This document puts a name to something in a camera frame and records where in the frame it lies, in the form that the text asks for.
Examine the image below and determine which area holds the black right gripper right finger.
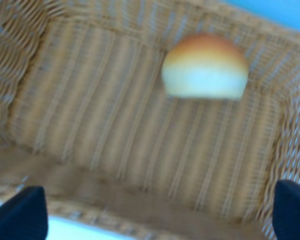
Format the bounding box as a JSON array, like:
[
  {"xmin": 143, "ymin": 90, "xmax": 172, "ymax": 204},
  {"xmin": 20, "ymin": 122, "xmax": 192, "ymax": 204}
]
[{"xmin": 272, "ymin": 180, "xmax": 300, "ymax": 240}]

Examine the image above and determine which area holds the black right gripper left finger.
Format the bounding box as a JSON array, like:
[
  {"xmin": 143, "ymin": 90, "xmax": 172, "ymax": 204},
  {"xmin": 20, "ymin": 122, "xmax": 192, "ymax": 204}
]
[{"xmin": 0, "ymin": 186, "xmax": 49, "ymax": 240}]

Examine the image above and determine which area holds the brown bread bun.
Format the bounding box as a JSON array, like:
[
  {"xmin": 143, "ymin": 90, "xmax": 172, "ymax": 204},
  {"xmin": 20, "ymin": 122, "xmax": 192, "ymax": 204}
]
[{"xmin": 161, "ymin": 33, "xmax": 249, "ymax": 100}]

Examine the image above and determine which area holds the tan wicker basket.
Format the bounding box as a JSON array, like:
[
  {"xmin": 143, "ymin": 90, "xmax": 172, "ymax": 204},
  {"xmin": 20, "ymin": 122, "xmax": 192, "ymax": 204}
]
[{"xmin": 0, "ymin": 0, "xmax": 300, "ymax": 240}]

